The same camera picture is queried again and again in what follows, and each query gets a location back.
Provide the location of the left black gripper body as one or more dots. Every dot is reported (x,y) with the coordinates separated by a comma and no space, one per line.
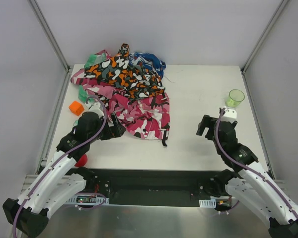
(114,127)

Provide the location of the pink camouflage cloth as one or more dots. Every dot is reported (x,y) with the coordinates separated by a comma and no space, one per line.
(146,118)

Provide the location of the orange black camouflage cloth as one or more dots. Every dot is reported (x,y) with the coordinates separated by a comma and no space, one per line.
(135,81)

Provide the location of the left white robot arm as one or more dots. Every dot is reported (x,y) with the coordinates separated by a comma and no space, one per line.
(31,211)

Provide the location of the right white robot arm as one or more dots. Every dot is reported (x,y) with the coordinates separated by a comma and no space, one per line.
(246,179)

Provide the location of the blue white cloth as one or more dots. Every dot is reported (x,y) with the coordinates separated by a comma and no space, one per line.
(148,61)

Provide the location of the green white cloth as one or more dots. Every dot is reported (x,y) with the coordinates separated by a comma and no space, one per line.
(92,60)

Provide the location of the red ball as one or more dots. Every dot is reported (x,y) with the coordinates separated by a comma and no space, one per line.
(82,161)

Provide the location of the green translucent plastic cup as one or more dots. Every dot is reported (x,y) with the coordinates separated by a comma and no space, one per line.
(235,97)

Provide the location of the orange cube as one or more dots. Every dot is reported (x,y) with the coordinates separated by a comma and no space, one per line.
(76,108)

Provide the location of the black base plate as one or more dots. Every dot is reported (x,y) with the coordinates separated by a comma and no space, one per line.
(152,188)

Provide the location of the left white cable duct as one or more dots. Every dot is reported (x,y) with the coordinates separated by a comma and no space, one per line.
(87,200)

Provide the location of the white cable duct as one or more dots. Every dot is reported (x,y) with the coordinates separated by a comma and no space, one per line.
(208,203)
(87,200)

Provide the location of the right white cable duct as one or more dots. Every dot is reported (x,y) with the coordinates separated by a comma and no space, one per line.
(208,203)

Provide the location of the left aluminium frame post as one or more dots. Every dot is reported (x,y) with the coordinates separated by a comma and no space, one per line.
(49,34)

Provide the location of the aluminium frame post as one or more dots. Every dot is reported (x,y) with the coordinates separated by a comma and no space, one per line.
(271,23)
(49,34)

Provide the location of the right aluminium frame post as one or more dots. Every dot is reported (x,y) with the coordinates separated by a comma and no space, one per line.
(271,23)

